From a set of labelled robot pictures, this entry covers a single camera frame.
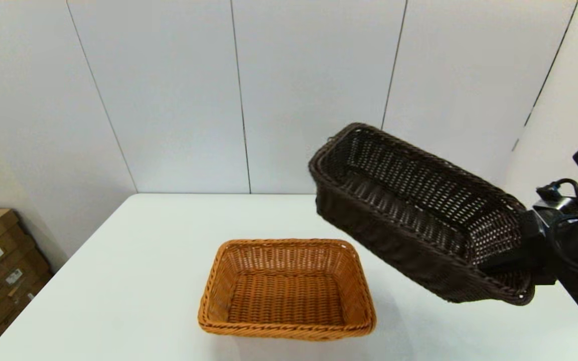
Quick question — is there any dark brown wicker basket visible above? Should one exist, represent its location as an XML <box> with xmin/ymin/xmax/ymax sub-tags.
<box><xmin>308</xmin><ymin>122</ymin><xmax>538</xmax><ymax>305</ymax></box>

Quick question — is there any orange wicker basket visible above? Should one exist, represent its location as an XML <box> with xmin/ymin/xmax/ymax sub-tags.
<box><xmin>198</xmin><ymin>238</ymin><xmax>377</xmax><ymax>341</ymax></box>

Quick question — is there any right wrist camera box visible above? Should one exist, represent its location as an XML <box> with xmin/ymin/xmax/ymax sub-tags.
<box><xmin>534</xmin><ymin>196</ymin><xmax>578</xmax><ymax>217</ymax></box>

